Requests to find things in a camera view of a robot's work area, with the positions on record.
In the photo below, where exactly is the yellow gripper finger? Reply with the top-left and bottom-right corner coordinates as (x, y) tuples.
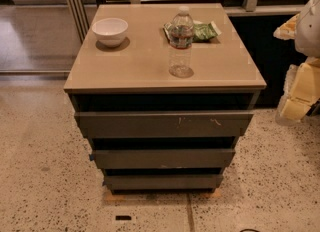
(273, 14), (299, 40)
(279, 57), (320, 121)

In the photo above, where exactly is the grey drawer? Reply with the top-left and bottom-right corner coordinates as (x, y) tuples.
(75, 111), (253, 138)
(104, 174), (223, 190)
(91, 149), (235, 169)

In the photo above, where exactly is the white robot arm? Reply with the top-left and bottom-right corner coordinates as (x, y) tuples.
(273, 0), (320, 125)

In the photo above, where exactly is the grey drawer cabinet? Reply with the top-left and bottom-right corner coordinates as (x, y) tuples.
(63, 3), (268, 195)

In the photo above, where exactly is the green snack bag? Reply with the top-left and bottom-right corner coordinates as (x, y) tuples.
(163, 21), (221, 43)

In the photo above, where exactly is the clear plastic water bottle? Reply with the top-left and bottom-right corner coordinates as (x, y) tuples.
(168, 6), (194, 78)

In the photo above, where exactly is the white ceramic bowl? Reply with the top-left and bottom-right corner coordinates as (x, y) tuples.
(92, 18), (128, 48)

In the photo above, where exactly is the wooden board under cabinet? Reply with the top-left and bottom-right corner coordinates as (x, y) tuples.
(103, 188), (222, 202)

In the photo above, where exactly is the black floor outlet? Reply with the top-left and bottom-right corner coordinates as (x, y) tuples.
(115, 215), (132, 221)

